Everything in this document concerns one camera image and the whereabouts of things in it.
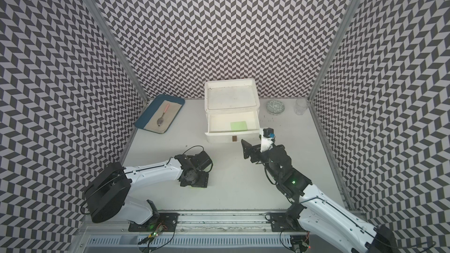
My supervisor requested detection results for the green sticky note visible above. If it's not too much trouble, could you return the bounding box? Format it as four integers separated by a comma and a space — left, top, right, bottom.
230, 121, 248, 132

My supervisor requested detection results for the white top drawer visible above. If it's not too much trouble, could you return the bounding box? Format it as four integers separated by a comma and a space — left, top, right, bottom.
205, 111, 260, 144

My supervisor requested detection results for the white drawer cabinet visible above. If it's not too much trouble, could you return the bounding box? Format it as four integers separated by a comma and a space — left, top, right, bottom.
204, 78, 260, 114

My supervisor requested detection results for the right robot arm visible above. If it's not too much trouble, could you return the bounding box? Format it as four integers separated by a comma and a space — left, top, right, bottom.
241, 140, 399, 253

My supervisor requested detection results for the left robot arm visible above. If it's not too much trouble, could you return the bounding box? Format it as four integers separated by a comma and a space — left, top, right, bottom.
80, 151, 213, 226

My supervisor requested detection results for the green patterned small dish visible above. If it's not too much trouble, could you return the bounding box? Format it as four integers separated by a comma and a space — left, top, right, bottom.
266, 100, 285, 115

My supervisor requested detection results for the beige tray liner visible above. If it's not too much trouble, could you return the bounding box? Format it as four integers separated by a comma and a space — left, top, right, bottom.
143, 100, 182, 134

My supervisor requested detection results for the clear glass cup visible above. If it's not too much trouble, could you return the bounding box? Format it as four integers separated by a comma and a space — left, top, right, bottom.
294, 97, 308, 115

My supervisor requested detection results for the blue tray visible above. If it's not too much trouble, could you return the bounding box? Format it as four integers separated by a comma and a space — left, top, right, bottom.
135, 94, 185, 134

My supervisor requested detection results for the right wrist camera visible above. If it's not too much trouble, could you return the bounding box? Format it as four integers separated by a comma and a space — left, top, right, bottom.
260, 128, 275, 153

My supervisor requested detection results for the aluminium front rail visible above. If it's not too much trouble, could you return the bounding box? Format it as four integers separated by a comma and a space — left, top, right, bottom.
77, 210, 283, 236

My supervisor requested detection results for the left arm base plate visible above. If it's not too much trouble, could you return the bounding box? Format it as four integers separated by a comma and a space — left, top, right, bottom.
128, 212, 179, 233

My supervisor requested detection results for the pink handled spoon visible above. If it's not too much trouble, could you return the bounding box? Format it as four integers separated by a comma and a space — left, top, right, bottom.
157, 103, 170, 127

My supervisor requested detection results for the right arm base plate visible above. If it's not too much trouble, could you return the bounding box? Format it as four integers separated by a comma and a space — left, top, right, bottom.
265, 212, 306, 233

